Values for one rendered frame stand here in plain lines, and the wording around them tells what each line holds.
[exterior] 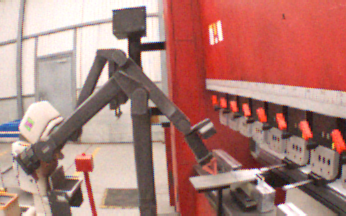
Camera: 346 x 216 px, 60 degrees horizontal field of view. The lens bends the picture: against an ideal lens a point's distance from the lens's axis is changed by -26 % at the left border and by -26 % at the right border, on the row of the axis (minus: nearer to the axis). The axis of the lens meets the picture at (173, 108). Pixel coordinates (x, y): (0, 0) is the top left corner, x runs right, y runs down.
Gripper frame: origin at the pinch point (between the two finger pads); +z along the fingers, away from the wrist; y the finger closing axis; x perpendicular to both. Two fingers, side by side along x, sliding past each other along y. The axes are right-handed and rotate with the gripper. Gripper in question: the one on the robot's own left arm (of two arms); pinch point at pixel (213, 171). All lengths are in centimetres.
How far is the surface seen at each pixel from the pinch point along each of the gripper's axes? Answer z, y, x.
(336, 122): -20, -86, -27
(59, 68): -165, 710, 146
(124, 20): -87, 100, -9
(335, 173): -8, -87, -22
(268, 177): 39, 39, -27
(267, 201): 17.5, -27.0, -10.7
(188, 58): -41, 84, -28
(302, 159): -8, -66, -20
